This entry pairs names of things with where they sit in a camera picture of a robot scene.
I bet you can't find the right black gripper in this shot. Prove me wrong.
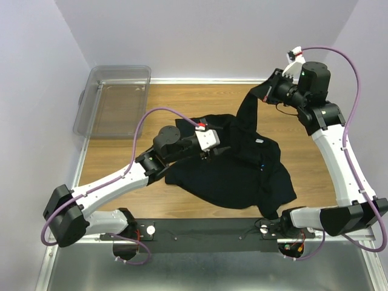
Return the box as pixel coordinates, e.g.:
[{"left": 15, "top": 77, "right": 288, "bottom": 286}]
[{"left": 249, "top": 68, "right": 307, "bottom": 110}]

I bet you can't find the black t shirt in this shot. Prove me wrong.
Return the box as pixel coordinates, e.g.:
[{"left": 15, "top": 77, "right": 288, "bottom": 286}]
[{"left": 164, "top": 93, "right": 296, "bottom": 219}]

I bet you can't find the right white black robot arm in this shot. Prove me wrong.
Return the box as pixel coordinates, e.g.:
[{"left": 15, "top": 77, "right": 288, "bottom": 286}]
[{"left": 260, "top": 62, "right": 387, "bottom": 238}]

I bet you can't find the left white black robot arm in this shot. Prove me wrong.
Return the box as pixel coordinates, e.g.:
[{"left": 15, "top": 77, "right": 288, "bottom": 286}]
[{"left": 43, "top": 122, "right": 221, "bottom": 247}]

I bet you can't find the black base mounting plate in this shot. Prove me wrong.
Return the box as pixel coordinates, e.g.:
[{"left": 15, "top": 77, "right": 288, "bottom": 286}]
[{"left": 100, "top": 218, "right": 315, "bottom": 255}]

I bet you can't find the clear plastic bin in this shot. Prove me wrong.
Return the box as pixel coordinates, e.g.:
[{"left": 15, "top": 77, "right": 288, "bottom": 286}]
[{"left": 73, "top": 65, "right": 151, "bottom": 139}]

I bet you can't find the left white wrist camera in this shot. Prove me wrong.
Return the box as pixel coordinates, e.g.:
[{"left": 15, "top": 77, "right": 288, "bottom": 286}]
[{"left": 195, "top": 129, "right": 220, "bottom": 152}]

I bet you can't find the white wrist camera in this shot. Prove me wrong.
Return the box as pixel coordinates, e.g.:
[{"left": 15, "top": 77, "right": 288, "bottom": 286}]
[
  {"left": 195, "top": 129, "right": 220, "bottom": 152},
  {"left": 281, "top": 46, "right": 306, "bottom": 79}
]

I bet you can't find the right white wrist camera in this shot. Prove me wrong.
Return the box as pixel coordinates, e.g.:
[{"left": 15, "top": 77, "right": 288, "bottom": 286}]
[{"left": 281, "top": 46, "right": 306, "bottom": 79}]

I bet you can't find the aluminium frame rail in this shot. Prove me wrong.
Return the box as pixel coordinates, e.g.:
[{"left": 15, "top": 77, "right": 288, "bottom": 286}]
[{"left": 50, "top": 215, "right": 377, "bottom": 243}]

